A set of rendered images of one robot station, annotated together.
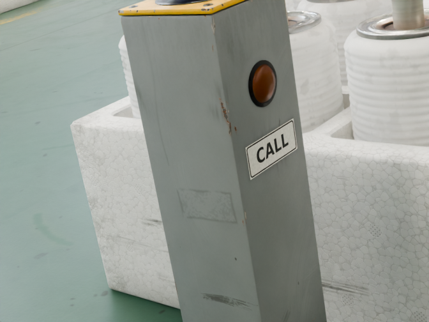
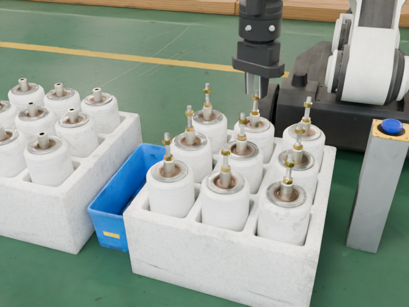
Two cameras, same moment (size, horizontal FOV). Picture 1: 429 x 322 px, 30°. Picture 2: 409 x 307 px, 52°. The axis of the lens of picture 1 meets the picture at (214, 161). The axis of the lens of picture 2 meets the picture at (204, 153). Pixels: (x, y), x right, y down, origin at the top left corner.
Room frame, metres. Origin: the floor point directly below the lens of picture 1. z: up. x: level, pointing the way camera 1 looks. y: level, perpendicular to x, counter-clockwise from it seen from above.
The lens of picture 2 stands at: (1.09, 0.52, 0.75)
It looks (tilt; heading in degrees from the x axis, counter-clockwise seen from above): 34 degrees down; 248
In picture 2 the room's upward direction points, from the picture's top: 1 degrees counter-clockwise
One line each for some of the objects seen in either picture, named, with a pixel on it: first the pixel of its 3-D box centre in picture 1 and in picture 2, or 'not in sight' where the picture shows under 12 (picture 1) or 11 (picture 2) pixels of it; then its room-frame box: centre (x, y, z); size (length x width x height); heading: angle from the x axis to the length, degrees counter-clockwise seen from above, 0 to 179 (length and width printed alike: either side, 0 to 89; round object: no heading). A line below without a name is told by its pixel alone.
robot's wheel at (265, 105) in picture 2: not in sight; (267, 112); (0.45, -0.51, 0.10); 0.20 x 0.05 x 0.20; 50
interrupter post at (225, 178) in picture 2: not in sight; (225, 176); (0.81, -0.06, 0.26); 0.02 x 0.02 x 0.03
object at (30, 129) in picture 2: not in sight; (42, 144); (1.14, -0.51, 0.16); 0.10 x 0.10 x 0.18
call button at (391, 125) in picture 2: not in sight; (391, 127); (0.47, -0.01, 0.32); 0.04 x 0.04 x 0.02
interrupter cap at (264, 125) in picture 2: not in sight; (254, 124); (0.66, -0.23, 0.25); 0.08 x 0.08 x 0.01
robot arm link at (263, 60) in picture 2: not in sight; (258, 43); (0.66, -0.23, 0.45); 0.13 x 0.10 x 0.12; 120
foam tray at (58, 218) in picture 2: not in sight; (48, 165); (1.14, -0.51, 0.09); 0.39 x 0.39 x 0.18; 50
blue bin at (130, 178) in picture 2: not in sight; (137, 194); (0.94, -0.33, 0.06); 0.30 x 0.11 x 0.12; 50
